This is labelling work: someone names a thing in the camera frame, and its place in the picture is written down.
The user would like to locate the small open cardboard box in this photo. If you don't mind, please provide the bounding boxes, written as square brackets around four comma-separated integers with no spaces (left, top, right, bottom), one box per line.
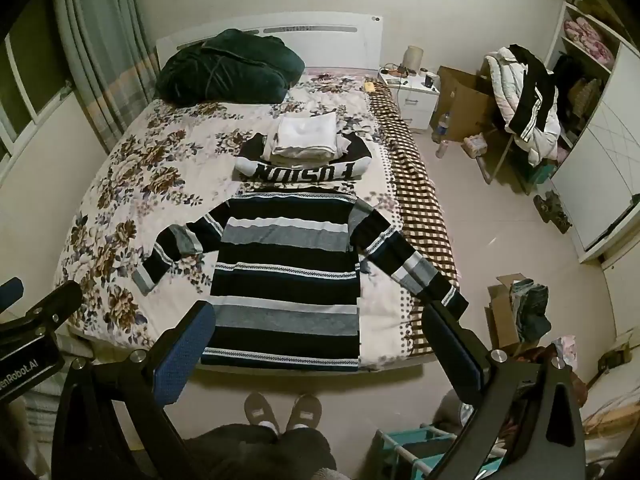
[485,273,551,356]

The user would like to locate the pink folded blanket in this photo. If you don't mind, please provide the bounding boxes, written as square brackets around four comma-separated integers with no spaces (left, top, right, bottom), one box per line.
[563,18,615,67]

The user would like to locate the floral bed blanket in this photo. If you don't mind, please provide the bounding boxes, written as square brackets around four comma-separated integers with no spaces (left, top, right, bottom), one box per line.
[55,72,426,373]

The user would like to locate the dark green velvet duvet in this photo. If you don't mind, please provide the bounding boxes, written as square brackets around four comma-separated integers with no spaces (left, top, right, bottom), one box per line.
[156,28,305,107]

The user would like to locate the black grey striped sweater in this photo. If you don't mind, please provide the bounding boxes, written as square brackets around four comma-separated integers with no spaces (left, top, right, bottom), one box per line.
[132,188,468,372]

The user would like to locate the plastic water bottle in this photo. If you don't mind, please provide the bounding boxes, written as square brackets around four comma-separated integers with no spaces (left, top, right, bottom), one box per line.
[432,112,450,144]

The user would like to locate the white wardrobe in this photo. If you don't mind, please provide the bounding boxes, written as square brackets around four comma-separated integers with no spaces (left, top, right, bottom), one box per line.
[544,0,639,261]

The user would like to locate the black white FUSION garment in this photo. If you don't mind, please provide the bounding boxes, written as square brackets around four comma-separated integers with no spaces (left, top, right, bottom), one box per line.
[235,133,372,183]

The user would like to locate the white nightstand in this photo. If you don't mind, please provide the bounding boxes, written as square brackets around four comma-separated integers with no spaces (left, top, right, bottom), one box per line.
[378,67,439,130]

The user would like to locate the dark shoes on floor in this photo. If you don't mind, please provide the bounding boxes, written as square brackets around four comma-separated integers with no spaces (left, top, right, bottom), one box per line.
[533,191,572,234]

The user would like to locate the brown cardboard box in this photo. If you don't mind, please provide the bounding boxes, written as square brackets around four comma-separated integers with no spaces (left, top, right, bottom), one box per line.
[430,66,496,142]

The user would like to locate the grey slipper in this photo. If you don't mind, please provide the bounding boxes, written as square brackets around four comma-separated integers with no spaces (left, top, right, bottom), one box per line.
[286,393,322,431]
[244,392,280,436]

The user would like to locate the green striped curtain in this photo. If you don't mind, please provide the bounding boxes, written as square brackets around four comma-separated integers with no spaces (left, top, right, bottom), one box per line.
[53,0,158,151]

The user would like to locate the left grey slipper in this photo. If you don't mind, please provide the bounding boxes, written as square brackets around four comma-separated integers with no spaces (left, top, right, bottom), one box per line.
[244,392,280,436]

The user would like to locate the beige table lamp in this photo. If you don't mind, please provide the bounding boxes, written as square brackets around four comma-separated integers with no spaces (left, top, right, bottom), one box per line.
[401,46,424,73]

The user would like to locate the small pink bottle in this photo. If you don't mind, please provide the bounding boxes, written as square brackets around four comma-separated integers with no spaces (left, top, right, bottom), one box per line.
[435,140,449,159]

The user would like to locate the folded white clothes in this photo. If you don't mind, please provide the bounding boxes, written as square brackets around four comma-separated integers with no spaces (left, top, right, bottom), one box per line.
[264,112,352,162]

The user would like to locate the teal storage rack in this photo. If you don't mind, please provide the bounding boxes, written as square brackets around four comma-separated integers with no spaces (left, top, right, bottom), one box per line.
[374,421,507,480]

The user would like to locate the white bed headboard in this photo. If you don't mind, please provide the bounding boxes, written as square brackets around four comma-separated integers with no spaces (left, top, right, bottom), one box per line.
[156,11,384,70]

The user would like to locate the right grey slipper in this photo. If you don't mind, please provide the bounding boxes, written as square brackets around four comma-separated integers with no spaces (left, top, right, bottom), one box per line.
[286,393,322,431]

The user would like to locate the window frame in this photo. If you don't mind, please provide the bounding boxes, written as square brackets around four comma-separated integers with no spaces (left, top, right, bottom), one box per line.
[1,0,73,172]

